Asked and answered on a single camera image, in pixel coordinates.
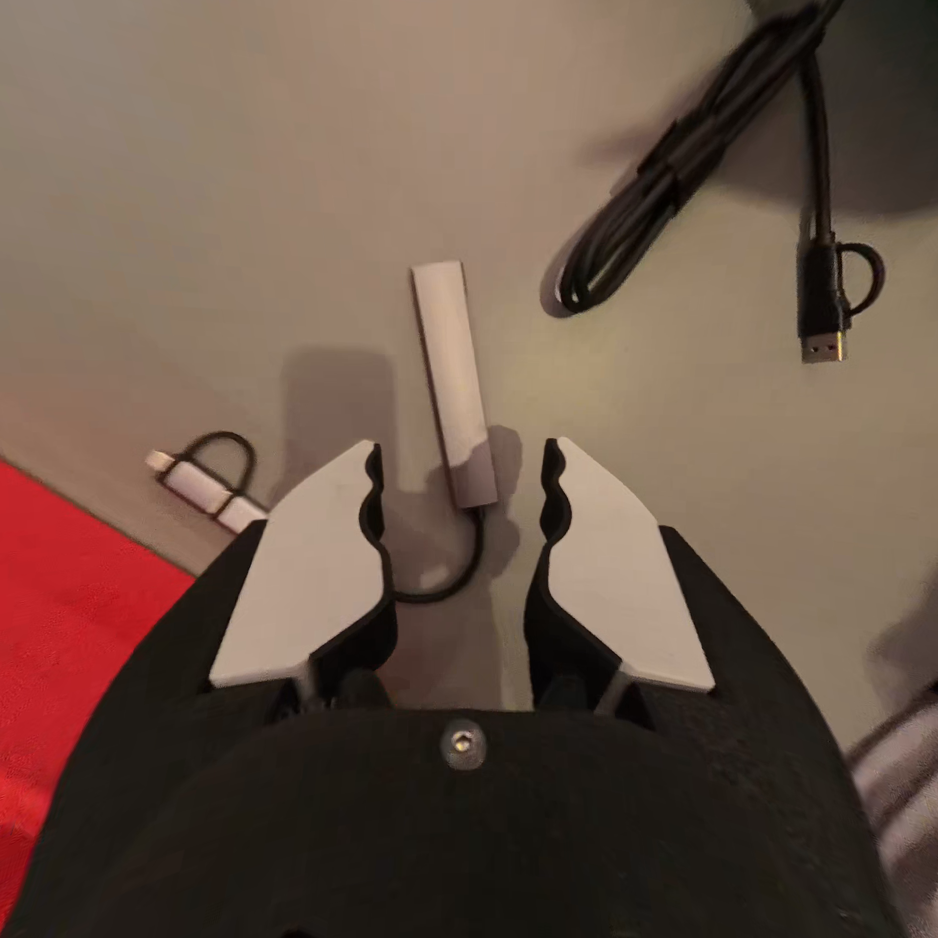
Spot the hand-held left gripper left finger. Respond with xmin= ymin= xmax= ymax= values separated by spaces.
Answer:
xmin=209 ymin=440 xmax=399 ymax=706

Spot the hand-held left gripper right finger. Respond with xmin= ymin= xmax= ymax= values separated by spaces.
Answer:
xmin=525 ymin=437 xmax=716 ymax=718

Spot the black hub cable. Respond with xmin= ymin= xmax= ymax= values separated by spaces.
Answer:
xmin=394 ymin=506 xmax=488 ymax=605

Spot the grey usb hub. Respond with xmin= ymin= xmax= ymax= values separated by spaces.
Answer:
xmin=409 ymin=259 xmax=507 ymax=510

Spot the black usb cable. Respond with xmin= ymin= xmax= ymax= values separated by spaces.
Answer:
xmin=541 ymin=0 xmax=888 ymax=366

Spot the white usb plug adapter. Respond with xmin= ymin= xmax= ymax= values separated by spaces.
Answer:
xmin=144 ymin=431 xmax=270 ymax=536

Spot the red cloth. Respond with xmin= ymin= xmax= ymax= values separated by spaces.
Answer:
xmin=0 ymin=457 xmax=200 ymax=888

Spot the checkered cloth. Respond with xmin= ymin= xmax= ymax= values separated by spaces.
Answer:
xmin=843 ymin=645 xmax=938 ymax=938

